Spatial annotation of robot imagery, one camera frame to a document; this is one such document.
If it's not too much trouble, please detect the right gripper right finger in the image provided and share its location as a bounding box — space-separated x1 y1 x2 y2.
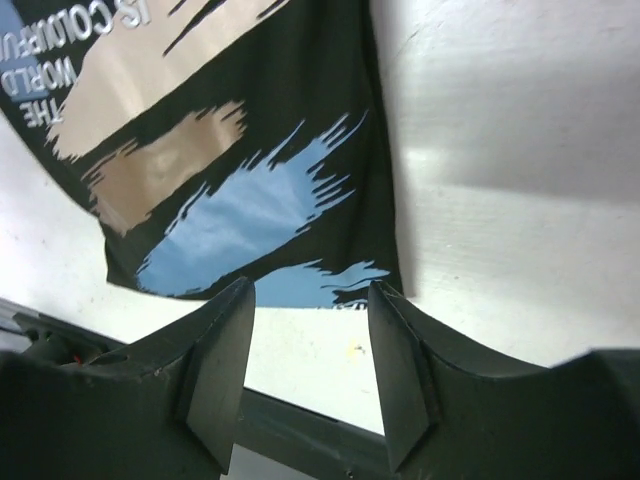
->
368 282 639 479

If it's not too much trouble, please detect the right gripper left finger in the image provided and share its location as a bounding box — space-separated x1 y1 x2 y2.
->
1 278 255 479

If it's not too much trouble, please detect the black graphic t shirt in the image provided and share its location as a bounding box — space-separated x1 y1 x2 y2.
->
1 1 402 309

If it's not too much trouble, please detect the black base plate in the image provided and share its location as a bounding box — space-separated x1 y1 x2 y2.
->
1 299 389 479

